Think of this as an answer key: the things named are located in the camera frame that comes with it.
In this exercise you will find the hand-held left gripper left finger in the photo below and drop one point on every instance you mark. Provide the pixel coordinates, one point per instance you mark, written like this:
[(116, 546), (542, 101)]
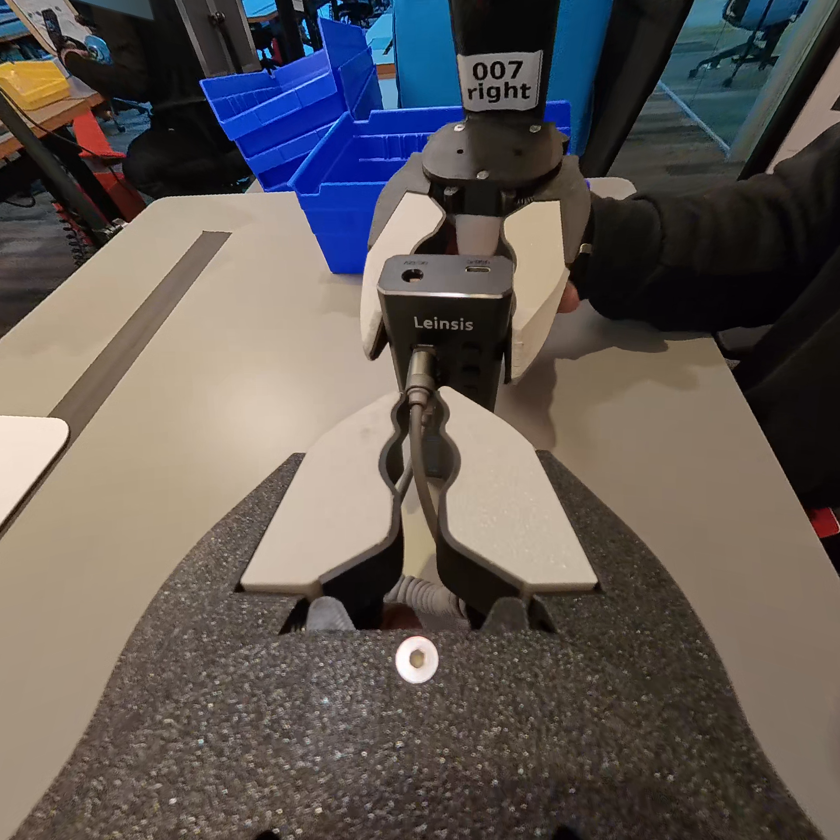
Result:
[(328, 518)]

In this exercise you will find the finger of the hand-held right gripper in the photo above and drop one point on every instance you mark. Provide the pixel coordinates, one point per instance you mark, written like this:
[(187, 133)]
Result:
[(541, 262), (403, 226)]

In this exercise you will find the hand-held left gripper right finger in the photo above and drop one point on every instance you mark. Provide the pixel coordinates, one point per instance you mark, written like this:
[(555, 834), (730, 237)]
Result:
[(512, 518)]

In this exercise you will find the black USB hub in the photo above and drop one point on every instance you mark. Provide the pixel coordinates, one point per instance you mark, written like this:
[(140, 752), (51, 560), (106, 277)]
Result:
[(446, 308)]

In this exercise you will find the person's right forearm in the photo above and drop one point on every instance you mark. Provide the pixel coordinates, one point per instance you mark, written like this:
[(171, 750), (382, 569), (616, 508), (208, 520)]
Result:
[(722, 249)]

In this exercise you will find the wooden desk with red legs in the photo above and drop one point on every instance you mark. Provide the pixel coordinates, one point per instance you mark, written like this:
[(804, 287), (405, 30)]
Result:
[(98, 141)]

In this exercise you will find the person's right hand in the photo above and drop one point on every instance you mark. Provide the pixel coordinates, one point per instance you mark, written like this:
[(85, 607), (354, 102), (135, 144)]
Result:
[(569, 300)]

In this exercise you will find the person's black clothing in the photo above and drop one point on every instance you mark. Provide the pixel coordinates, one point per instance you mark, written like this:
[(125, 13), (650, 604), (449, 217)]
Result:
[(800, 407)]

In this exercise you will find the blue office chair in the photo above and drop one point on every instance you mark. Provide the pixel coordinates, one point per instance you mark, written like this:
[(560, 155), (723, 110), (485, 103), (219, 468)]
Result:
[(754, 10)]

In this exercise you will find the black light stand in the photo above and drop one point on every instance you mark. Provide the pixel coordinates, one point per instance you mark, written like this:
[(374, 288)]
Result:
[(39, 164)]

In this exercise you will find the yellow plastic bin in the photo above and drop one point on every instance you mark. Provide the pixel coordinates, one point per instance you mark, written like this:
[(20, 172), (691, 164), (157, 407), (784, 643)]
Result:
[(33, 82)]

